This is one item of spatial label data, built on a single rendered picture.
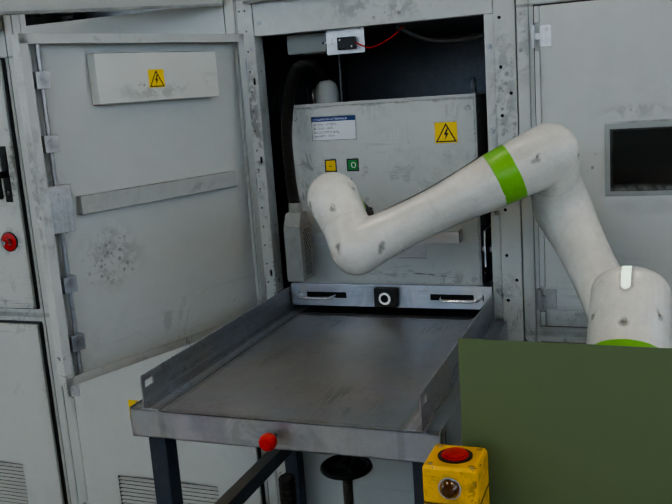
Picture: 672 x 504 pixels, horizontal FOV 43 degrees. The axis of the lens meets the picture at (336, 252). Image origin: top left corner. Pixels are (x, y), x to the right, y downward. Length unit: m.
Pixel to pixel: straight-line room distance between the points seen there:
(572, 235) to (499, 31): 0.52
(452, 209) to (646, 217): 0.50
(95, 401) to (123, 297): 0.71
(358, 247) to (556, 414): 0.58
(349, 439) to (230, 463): 1.00
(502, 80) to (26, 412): 1.76
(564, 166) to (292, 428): 0.73
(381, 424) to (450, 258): 0.72
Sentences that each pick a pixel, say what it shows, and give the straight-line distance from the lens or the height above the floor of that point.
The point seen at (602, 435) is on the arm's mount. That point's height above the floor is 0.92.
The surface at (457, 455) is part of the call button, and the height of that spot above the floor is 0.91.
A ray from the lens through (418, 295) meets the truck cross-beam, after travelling 2.16.
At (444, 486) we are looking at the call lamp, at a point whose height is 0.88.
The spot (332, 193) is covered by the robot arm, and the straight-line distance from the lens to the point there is 1.73.
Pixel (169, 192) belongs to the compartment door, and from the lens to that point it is 2.04.
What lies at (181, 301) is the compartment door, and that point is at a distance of 2.11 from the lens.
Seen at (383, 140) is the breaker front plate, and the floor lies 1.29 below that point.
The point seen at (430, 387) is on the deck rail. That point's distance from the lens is 1.51.
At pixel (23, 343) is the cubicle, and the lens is 2.76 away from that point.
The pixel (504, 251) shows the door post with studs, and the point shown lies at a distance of 2.05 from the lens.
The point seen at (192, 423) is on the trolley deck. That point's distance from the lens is 1.65.
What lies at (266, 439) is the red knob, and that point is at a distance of 1.54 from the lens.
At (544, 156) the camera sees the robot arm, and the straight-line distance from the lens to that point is 1.70.
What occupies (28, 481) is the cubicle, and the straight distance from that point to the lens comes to 2.95.
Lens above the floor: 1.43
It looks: 11 degrees down
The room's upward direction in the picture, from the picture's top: 4 degrees counter-clockwise
